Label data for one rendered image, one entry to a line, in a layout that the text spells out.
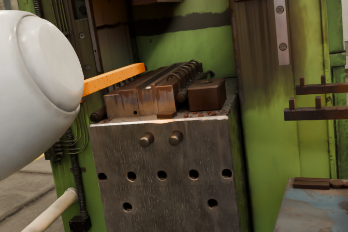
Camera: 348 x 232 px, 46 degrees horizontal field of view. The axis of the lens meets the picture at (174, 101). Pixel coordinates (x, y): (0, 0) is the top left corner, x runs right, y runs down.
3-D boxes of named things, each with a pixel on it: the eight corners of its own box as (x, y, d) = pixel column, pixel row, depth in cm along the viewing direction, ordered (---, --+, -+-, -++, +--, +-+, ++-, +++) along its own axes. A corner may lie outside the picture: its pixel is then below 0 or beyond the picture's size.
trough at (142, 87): (155, 88, 109) (154, 83, 108) (136, 90, 110) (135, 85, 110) (188, 65, 148) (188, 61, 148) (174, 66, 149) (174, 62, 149)
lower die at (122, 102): (176, 113, 109) (172, 82, 107) (107, 118, 114) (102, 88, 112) (204, 83, 148) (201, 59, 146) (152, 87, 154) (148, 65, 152)
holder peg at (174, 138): (179, 146, 100) (177, 135, 99) (169, 146, 100) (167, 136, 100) (183, 141, 104) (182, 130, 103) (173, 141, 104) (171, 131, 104)
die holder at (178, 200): (245, 278, 108) (227, 115, 99) (113, 272, 119) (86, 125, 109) (257, 187, 161) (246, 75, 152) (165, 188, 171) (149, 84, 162)
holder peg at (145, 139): (149, 147, 102) (148, 137, 101) (139, 148, 103) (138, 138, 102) (154, 142, 106) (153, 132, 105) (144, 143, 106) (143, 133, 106)
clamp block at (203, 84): (221, 110, 105) (218, 85, 104) (189, 112, 108) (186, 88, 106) (227, 99, 117) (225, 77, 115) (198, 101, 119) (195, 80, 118)
